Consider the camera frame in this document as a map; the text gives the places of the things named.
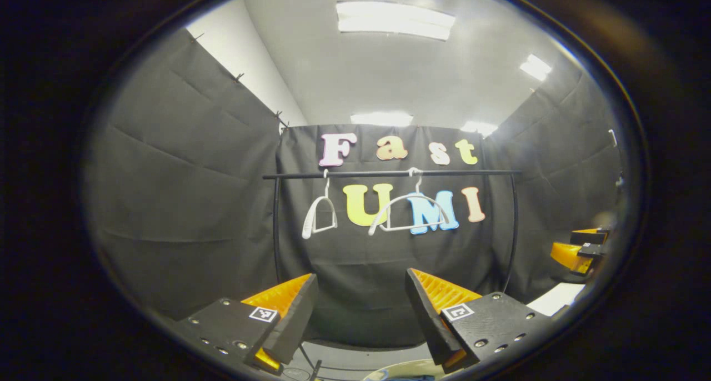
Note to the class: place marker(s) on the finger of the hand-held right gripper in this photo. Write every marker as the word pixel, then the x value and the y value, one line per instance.
pixel 590 236
pixel 566 254

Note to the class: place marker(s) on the cream laundry hamper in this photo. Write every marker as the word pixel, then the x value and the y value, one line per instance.
pixel 400 365

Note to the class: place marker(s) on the black metal clothes rack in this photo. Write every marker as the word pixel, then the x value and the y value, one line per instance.
pixel 361 174

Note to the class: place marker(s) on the white plastic hanger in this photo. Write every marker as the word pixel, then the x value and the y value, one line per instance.
pixel 373 226
pixel 305 231

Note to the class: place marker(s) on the large ceiling light panel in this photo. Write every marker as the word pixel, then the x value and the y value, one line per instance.
pixel 395 20

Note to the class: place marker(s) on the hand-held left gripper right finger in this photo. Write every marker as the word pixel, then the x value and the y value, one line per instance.
pixel 425 320

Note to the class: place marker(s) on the white box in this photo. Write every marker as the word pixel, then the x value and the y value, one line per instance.
pixel 555 299

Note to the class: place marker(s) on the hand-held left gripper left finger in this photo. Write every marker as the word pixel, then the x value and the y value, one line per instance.
pixel 294 320

